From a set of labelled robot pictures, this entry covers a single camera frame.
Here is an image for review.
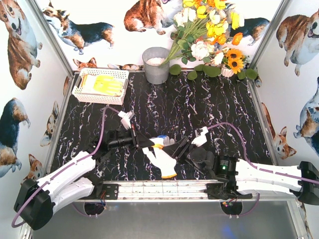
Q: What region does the white glove orange cuff top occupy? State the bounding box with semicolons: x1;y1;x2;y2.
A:
142;135;177;179

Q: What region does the white glove orange cuff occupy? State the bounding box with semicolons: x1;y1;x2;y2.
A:
81;75;124;97
142;135;177;179

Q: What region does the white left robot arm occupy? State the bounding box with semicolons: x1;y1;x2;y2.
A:
13;125;154;230

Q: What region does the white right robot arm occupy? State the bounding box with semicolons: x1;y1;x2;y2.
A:
163;138;319;205

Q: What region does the white plastic storage basket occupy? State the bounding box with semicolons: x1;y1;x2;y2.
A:
72;68;129;105

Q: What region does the grey metal bucket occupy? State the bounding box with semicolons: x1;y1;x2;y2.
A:
142;47;169;85

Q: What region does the small sunflower pot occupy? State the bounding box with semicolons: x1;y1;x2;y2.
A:
219;48;259;80

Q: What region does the artificial flower bouquet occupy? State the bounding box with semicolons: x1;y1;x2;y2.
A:
166;0;248;80

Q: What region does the aluminium front rail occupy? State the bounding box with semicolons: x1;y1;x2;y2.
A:
81;180;252;203

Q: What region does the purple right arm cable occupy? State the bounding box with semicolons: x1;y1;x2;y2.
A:
204;122;319;217

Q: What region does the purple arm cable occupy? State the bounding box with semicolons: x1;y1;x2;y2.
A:
204;122;319;217
11;106;124;228

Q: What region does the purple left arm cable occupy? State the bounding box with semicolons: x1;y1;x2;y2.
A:
11;106;124;228

